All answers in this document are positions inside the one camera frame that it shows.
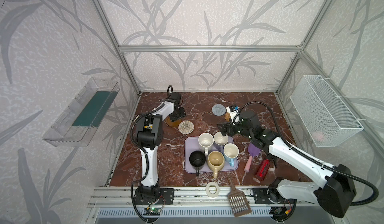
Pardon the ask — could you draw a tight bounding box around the multicolour woven round coaster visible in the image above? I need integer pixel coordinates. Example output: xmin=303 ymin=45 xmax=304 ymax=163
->
xmin=178 ymin=121 xmax=195 ymax=135

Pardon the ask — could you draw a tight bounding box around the purple mug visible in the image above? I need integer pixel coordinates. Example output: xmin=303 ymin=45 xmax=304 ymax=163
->
xmin=214 ymin=132 xmax=229 ymax=153

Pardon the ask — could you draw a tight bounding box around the grey woven round coaster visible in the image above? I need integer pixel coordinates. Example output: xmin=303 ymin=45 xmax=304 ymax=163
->
xmin=212 ymin=104 xmax=227 ymax=117

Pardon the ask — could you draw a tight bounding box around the white speckled mug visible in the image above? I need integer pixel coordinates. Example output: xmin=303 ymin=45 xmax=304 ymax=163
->
xmin=198 ymin=133 xmax=214 ymax=156

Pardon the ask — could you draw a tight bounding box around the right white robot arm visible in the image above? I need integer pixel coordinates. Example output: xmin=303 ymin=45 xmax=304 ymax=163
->
xmin=218 ymin=106 xmax=379 ymax=218

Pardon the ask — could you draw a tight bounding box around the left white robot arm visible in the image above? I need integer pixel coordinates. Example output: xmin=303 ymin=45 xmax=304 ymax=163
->
xmin=130 ymin=93 xmax=186 ymax=187

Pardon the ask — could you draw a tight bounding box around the purple pink spatula scoop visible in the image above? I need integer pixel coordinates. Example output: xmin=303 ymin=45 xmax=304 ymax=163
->
xmin=244 ymin=143 xmax=261 ymax=173

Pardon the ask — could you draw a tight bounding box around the light blue mug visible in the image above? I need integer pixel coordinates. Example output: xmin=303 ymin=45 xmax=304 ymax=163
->
xmin=223 ymin=144 xmax=239 ymax=168

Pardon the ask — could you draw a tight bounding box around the beige mug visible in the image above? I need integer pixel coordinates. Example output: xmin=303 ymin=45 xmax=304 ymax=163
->
xmin=207 ymin=151 xmax=225 ymax=179

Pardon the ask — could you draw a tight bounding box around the red bottle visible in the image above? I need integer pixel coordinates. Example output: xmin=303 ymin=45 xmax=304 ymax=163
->
xmin=255 ymin=159 xmax=271 ymax=181

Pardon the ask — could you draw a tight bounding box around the black mug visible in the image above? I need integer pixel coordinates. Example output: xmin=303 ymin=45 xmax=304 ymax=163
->
xmin=189 ymin=151 xmax=206 ymax=177

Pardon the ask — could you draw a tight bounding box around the white tape roll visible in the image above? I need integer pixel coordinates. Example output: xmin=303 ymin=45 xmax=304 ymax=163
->
xmin=206 ymin=182 xmax=220 ymax=199

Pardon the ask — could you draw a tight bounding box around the brown slotted litter scoop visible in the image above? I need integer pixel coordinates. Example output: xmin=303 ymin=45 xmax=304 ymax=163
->
xmin=227 ymin=175 xmax=252 ymax=217

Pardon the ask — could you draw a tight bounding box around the green circuit board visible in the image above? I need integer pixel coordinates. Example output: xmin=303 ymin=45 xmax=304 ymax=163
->
xmin=143 ymin=207 xmax=162 ymax=216

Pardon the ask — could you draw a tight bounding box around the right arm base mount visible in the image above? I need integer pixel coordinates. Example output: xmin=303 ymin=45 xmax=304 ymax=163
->
xmin=250 ymin=178 xmax=296 ymax=205

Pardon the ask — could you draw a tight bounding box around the white wire mesh basket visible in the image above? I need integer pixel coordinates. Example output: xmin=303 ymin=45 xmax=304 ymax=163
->
xmin=290 ymin=75 xmax=364 ymax=148

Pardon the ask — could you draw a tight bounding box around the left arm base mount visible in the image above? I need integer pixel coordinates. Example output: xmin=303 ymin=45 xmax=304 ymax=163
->
xmin=134 ymin=185 xmax=175 ymax=205

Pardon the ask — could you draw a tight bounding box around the clear plastic wall shelf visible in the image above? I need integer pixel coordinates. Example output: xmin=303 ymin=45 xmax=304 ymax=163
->
xmin=43 ymin=78 xmax=120 ymax=147

